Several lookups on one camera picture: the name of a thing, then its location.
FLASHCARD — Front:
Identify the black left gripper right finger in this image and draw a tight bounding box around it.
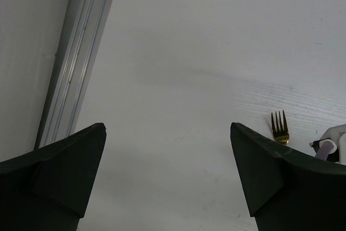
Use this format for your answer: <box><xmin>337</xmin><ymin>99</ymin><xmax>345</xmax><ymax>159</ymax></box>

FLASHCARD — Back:
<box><xmin>230</xmin><ymin>123</ymin><xmax>345</xmax><ymax>231</ymax></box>

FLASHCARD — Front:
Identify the gold fork green handle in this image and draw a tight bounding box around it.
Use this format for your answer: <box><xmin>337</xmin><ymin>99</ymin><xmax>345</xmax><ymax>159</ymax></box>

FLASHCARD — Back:
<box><xmin>271</xmin><ymin>110</ymin><xmax>289</xmax><ymax>145</ymax></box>

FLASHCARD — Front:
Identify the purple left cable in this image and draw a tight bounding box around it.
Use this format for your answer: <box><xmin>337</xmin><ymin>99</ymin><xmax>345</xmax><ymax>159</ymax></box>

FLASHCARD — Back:
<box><xmin>315</xmin><ymin>141</ymin><xmax>335</xmax><ymax>161</ymax></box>

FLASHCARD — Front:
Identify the aluminium rail frame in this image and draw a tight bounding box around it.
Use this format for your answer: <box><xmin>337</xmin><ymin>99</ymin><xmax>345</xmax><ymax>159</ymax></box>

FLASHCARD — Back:
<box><xmin>35</xmin><ymin>0</ymin><xmax>112</xmax><ymax>149</ymax></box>

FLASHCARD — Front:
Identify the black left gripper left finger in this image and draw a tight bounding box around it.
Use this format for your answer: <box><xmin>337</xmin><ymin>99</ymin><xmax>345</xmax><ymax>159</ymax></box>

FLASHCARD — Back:
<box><xmin>1</xmin><ymin>123</ymin><xmax>106</xmax><ymax>230</ymax></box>

